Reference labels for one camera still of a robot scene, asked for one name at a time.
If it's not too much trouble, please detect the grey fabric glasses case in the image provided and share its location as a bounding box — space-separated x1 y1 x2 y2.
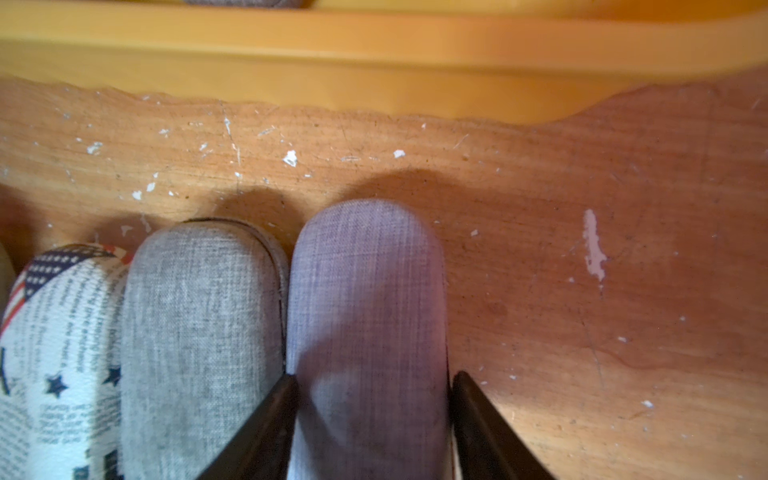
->
183 0 306 9

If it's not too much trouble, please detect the dark grey glasses case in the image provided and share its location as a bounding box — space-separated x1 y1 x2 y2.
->
120 218 289 479

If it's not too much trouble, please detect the lilac fabric glasses case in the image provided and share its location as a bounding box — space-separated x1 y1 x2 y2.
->
286 200 452 479

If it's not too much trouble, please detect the yellow plastic storage tray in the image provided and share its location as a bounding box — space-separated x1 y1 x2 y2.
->
1 1 767 124

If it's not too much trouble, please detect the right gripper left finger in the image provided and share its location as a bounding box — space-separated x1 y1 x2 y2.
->
198 374 299 480

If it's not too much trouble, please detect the newspaper print glasses case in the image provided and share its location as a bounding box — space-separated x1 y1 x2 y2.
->
1 244 131 479

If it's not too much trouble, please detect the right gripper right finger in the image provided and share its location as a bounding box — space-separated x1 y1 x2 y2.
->
449 371 554 480

